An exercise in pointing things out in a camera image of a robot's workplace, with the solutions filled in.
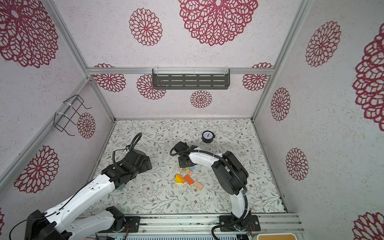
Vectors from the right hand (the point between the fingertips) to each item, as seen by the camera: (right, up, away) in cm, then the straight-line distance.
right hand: (185, 161), depth 94 cm
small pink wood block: (+3, -6, -3) cm, 7 cm away
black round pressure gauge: (+16, +15, +12) cm, 25 cm away
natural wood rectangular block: (+8, -12, -8) cm, 17 cm away
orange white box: (+42, -28, -28) cm, 58 cm away
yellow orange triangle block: (-3, -9, -7) cm, 12 cm away
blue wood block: (+5, -4, -2) cm, 7 cm away
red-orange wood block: (+3, -10, -5) cm, 12 cm away
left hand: (-23, 0, -13) cm, 26 cm away
